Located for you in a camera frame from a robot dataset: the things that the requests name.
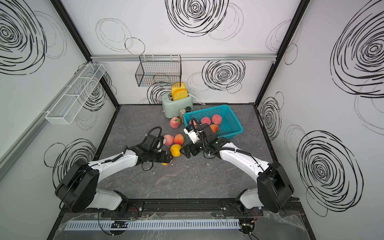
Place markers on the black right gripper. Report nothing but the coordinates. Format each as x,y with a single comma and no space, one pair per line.
187,153

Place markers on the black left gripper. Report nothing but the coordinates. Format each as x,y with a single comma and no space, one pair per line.
163,159

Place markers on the pink peach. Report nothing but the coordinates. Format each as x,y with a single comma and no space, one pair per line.
175,122
194,123
168,140
217,119
206,120

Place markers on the orange wrinkled peach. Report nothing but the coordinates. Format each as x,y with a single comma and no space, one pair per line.
179,139
215,128

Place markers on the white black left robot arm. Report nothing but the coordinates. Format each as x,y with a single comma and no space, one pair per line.
78,190

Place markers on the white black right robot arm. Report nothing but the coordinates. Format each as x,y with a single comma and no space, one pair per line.
274,187

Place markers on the teal plastic basket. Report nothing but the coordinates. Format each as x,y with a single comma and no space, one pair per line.
230,126

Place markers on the yellow peach lower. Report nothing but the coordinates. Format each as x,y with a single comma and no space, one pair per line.
166,164

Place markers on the yellow peach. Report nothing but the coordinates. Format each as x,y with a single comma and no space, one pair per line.
166,164
176,150

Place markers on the yellow peach upper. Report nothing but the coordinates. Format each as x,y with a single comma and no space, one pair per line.
176,150

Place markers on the glass spice jar silver lid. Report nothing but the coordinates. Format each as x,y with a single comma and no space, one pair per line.
181,114

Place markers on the mint green toaster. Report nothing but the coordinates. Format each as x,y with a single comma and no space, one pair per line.
172,108

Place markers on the yellow toast slice right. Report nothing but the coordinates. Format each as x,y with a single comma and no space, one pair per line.
180,94

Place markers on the yellow toast slice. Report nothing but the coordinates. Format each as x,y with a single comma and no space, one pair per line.
176,87
180,94

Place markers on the yellow toast slice left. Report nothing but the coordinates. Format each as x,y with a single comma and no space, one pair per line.
176,87

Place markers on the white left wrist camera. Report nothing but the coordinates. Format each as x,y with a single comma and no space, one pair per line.
160,144

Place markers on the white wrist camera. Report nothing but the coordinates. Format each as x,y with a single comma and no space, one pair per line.
192,134
160,144

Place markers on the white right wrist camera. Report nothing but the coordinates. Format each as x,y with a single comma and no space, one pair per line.
192,134

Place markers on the white slotted cable duct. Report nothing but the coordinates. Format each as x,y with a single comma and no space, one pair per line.
109,225

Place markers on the white wire wall shelf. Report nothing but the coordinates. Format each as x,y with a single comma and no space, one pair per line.
85,92

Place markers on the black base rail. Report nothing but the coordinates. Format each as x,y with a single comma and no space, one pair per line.
227,207

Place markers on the grey horizontal wall rail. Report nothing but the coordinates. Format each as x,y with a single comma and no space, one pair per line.
183,57

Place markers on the black corner frame post left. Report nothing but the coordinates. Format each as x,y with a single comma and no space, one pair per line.
65,17

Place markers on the black corner frame post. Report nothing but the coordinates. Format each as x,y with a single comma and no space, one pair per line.
302,7
65,17

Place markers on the black corner frame post right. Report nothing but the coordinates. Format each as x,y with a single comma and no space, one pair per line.
302,7

